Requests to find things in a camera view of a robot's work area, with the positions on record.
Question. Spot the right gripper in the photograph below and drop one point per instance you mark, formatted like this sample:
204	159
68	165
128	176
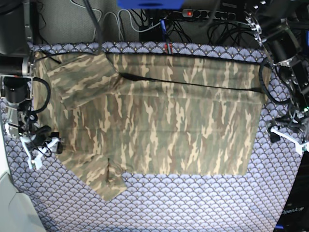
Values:
23	126

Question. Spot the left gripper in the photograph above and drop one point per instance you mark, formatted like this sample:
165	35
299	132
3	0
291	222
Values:
295	120

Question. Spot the camouflage T-shirt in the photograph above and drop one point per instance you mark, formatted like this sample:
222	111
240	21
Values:
151	114

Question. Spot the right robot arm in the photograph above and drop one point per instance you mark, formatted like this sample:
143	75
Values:
17	78

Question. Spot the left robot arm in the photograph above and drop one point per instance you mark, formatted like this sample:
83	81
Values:
273	23

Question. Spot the blue fan-pattern tablecloth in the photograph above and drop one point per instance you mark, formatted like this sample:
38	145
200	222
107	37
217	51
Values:
165	203

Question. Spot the black OpenArm box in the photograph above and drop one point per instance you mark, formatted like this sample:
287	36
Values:
295	215

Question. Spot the red table clamp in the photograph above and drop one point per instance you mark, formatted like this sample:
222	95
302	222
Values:
168	48

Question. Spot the black power strip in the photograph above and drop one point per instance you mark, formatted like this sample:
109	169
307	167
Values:
205	14

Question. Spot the black power adapter box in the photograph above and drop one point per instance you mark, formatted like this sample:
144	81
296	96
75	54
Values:
153	35

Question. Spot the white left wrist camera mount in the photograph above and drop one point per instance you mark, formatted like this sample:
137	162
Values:
300	148

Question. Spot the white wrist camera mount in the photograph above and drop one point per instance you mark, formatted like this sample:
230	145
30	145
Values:
36	152
300	148

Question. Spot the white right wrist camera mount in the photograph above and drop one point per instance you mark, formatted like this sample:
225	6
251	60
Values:
36	152

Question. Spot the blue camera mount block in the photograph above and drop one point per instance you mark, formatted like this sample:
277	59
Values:
150	4

